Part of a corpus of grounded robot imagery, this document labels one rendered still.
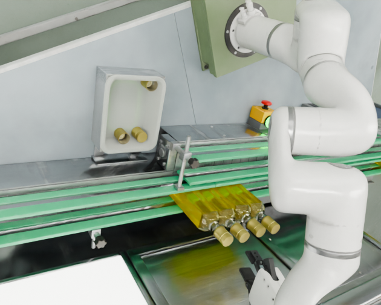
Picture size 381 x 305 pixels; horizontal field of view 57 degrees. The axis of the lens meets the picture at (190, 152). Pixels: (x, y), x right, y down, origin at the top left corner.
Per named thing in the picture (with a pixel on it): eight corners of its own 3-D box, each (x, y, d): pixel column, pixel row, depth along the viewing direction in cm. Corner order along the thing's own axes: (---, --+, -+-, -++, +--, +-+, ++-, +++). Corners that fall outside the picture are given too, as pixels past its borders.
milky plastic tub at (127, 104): (90, 141, 102) (100, 154, 96) (96, 65, 93) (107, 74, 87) (144, 138, 112) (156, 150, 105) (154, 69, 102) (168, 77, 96)
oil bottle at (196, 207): (166, 193, 110) (202, 236, 95) (170, 178, 108) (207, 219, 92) (181, 192, 113) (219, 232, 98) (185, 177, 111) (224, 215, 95)
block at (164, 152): (153, 161, 110) (164, 172, 105) (158, 134, 106) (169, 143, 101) (163, 160, 112) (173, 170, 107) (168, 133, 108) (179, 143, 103)
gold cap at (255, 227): (244, 229, 99) (254, 238, 96) (248, 218, 98) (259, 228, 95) (253, 227, 101) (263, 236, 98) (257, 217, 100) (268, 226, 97)
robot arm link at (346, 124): (292, 59, 65) (300, 90, 53) (369, 60, 63) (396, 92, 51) (284, 124, 73) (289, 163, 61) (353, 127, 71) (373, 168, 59)
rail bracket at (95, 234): (77, 230, 99) (92, 262, 89) (79, 211, 97) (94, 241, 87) (91, 228, 101) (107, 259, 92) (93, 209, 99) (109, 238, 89)
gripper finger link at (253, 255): (268, 272, 79) (256, 252, 84) (273, 261, 77) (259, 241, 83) (256, 273, 78) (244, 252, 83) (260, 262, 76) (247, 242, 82)
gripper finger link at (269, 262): (277, 298, 73) (263, 288, 78) (280, 262, 73) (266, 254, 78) (273, 299, 73) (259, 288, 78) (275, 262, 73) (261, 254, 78)
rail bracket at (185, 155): (162, 177, 106) (183, 199, 96) (172, 126, 99) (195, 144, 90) (172, 176, 107) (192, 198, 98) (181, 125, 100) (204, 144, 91)
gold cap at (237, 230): (228, 234, 96) (237, 244, 93) (231, 223, 95) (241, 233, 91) (237, 232, 98) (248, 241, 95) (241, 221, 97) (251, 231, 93)
